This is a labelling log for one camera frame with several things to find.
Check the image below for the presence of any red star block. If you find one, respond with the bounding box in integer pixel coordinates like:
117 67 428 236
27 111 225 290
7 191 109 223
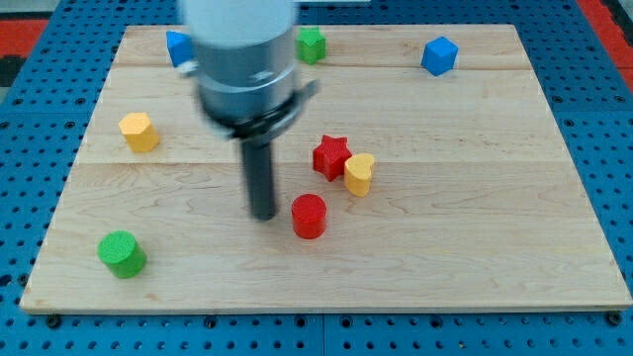
313 134 352 182

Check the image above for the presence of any yellow hexagon block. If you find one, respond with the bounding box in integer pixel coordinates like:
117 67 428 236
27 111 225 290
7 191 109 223
118 112 159 153

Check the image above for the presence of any red cylinder block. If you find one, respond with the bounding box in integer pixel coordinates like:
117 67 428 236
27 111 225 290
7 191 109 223
291 194 327 239

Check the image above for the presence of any blue block behind arm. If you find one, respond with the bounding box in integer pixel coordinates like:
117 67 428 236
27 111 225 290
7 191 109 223
166 31 194 67

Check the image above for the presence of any blue cube block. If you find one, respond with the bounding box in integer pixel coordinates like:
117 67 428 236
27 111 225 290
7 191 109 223
420 37 459 76

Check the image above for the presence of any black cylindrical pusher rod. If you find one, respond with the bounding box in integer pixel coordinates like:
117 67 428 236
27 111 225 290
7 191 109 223
240 141 277 221

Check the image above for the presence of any green star block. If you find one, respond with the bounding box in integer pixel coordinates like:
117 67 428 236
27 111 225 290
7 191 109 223
296 27 326 65

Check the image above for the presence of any green cylinder block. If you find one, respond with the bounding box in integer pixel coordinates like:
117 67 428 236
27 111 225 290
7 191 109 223
97 230 146 279

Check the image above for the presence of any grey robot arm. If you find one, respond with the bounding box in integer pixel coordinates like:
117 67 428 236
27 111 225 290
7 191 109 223
179 0 318 221

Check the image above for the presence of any wooden board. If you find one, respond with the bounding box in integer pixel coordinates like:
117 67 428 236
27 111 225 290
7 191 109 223
21 25 632 314

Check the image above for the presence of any yellow heart block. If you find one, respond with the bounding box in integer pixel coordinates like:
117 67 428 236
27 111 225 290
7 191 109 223
344 153 376 197

